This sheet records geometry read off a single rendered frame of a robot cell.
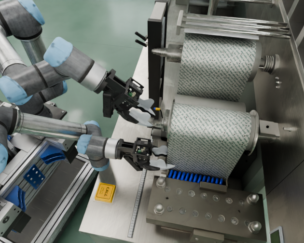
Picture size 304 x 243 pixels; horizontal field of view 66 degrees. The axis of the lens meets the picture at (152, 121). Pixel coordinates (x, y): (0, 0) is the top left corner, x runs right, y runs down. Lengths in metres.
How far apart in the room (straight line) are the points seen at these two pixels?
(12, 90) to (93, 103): 1.90
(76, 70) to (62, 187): 1.36
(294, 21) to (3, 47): 0.93
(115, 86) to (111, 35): 2.90
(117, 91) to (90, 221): 0.56
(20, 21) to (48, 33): 2.79
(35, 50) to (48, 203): 1.11
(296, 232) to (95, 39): 3.21
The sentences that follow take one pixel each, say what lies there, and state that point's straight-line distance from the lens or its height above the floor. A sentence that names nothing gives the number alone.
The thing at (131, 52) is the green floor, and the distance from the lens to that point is 3.19.
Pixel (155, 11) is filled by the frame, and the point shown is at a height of 1.44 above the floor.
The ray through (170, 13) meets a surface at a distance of 1.65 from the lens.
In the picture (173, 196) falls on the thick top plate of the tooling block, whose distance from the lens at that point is 0.90.
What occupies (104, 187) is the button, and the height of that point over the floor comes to 0.92.
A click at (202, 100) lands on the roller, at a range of 0.88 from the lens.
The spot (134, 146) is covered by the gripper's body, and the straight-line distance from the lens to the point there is 0.83.
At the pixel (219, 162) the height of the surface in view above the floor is 1.14.
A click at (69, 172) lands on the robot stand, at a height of 0.21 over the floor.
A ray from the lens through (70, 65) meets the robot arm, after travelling 0.65.
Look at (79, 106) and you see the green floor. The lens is 2.60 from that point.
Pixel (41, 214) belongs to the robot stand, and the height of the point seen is 0.21.
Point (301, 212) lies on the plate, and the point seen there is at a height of 1.32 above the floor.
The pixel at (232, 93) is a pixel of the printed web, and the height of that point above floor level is 1.24.
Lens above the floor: 1.87
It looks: 52 degrees down
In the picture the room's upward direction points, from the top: straight up
